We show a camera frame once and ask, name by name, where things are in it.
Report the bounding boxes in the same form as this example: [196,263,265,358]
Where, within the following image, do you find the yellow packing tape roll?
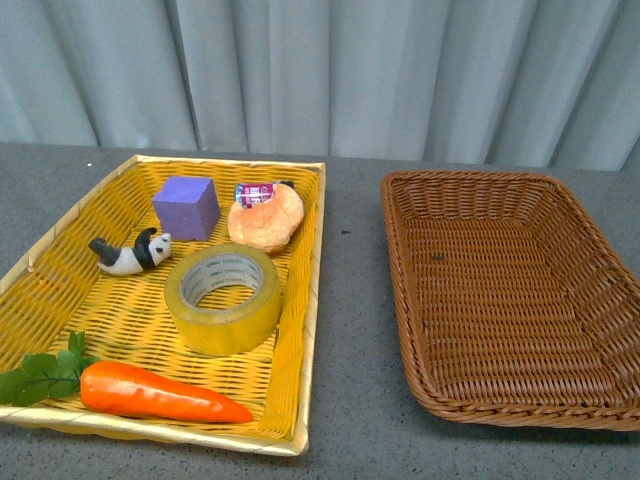
[164,244,282,356]

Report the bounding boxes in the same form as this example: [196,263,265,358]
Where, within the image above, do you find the brown wicker basket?
[381,171,639,431]

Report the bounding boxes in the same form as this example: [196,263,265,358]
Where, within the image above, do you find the yellow woven basket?
[1,155,326,456]

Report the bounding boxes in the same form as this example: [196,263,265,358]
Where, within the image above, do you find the orange toy bread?
[227,184,304,254]

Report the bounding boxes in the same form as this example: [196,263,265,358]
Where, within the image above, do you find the small colourful labelled bottle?
[235,180,295,208]

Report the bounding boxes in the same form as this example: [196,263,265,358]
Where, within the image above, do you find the purple foam cube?
[152,176,221,241]

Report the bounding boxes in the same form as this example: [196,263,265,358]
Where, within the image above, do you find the panda figurine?
[89,227,172,276]

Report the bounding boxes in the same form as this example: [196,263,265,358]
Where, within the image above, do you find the orange toy carrot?
[1,332,253,424]

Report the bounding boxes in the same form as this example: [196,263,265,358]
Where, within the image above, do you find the grey curtain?
[1,1,639,171]

